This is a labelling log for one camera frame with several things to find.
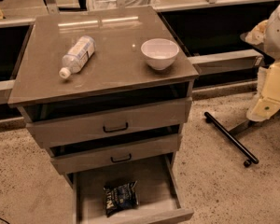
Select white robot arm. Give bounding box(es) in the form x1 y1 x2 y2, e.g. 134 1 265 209
245 5 280 122

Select grey drawer cabinet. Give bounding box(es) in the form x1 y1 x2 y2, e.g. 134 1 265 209
8 7 197 224

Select open bottom drawer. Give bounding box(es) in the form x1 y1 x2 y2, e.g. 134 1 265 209
72 154 195 224

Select white ceramic bowl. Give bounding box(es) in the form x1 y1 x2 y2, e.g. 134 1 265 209
141 38 179 71

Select clear plastic water bottle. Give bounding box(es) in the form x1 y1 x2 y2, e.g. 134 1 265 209
59 35 95 79

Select black side table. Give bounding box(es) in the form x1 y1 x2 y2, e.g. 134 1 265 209
204 29 280 167

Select middle drawer with handle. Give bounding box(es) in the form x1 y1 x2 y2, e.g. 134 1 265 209
51 133 182 175

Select drawer with handle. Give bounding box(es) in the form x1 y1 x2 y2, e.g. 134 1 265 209
26 97 192 148
51 133 182 175

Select top drawer with handle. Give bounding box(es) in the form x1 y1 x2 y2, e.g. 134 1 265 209
26 97 192 148

